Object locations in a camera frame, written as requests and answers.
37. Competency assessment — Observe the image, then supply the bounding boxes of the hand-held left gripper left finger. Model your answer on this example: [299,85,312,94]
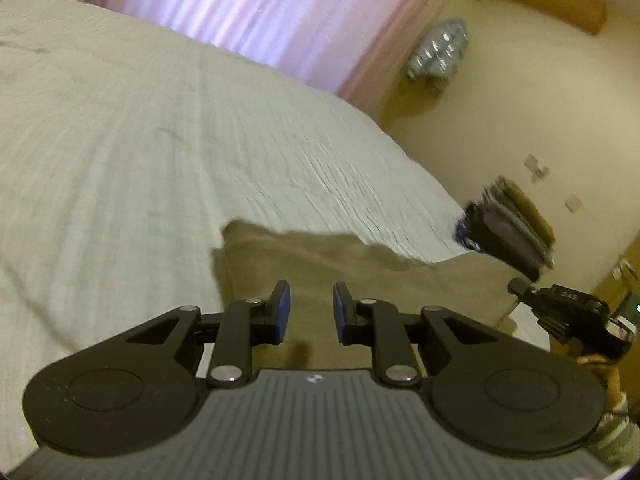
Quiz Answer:
[125,280,292,388]

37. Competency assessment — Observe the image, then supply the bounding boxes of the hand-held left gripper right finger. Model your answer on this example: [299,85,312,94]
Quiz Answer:
[333,281,496,388]

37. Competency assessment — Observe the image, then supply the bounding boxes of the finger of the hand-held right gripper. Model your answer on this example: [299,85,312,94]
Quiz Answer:
[507,280,553,321]

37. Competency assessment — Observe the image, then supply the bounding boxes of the olive brown pants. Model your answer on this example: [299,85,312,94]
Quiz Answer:
[212,220,523,376]

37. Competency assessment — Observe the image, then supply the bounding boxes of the person's right forearm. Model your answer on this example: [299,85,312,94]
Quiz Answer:
[587,392,640,472]

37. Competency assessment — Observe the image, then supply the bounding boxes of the stack of folded clothes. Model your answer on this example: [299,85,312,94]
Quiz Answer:
[455,175,557,282]

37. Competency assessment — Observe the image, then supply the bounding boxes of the person's right hand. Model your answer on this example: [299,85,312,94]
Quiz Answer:
[575,352,623,413]

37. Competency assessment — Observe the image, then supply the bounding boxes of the wooden door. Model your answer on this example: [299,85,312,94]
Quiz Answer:
[590,230,640,321]

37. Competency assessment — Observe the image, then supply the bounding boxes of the grey striped bedspread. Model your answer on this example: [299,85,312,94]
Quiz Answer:
[0,0,468,461]

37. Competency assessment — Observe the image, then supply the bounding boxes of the silver foil bag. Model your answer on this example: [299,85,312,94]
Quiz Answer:
[406,17,471,81]

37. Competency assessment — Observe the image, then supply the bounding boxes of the white sheer curtain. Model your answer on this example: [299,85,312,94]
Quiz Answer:
[92,0,426,96]

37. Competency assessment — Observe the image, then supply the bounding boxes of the metal door handle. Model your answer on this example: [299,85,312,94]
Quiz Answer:
[611,255,638,281]

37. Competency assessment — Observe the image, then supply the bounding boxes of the wooden wall shelf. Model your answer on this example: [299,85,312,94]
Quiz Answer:
[472,0,608,36]

